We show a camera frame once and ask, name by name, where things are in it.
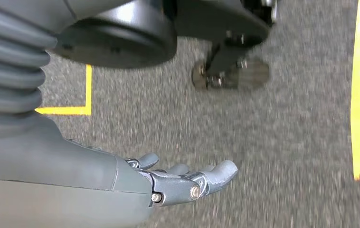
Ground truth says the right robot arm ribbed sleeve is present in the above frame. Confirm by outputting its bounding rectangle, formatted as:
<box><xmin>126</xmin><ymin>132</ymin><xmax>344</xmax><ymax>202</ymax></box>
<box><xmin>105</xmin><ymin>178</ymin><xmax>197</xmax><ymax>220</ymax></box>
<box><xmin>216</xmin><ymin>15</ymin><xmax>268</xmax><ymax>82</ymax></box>
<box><xmin>0</xmin><ymin>0</ymin><xmax>58</xmax><ymax>126</ymax></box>

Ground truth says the black robot leg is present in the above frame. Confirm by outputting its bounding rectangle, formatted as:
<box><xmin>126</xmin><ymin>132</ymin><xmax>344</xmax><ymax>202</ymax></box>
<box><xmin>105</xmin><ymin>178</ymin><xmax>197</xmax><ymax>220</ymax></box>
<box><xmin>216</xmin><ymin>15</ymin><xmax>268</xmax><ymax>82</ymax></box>
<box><xmin>52</xmin><ymin>0</ymin><xmax>278</xmax><ymax>93</ymax></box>

